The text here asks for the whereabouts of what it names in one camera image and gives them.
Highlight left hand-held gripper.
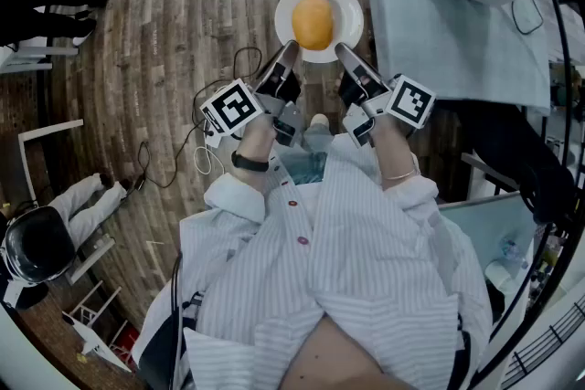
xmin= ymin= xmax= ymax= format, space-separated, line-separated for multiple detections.
xmin=199 ymin=39 xmax=303 ymax=148

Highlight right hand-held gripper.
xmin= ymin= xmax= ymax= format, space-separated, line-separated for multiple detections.
xmin=335 ymin=42 xmax=438 ymax=150

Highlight orange round bread bun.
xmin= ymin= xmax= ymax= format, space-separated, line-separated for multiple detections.
xmin=292 ymin=0 xmax=335 ymax=52

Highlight white round plate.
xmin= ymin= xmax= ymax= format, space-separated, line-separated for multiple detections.
xmin=273 ymin=0 xmax=366 ymax=65

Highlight person's right forearm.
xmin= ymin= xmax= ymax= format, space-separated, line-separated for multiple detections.
xmin=372 ymin=113 xmax=421 ymax=193

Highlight person's left forearm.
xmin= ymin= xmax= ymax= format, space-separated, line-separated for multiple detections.
xmin=230 ymin=116 xmax=280 ymax=193

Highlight black wristband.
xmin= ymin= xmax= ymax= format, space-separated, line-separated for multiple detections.
xmin=230 ymin=150 xmax=271 ymax=174

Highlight blue jeans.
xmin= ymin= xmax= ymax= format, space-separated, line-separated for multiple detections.
xmin=287 ymin=122 xmax=334 ymax=186

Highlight striped white shirt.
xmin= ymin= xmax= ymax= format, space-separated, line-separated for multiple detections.
xmin=132 ymin=134 xmax=493 ymax=390

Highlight person's chest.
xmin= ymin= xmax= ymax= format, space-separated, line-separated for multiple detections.
xmin=281 ymin=314 xmax=417 ymax=390

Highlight thin gold bracelet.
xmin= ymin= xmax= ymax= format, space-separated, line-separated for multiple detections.
xmin=381 ymin=166 xmax=420 ymax=182

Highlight black floor cable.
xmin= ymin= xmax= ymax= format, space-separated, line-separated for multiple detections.
xmin=135 ymin=45 xmax=264 ymax=194

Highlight white table frame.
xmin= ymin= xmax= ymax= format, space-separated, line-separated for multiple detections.
xmin=17 ymin=119 xmax=85 ymax=205

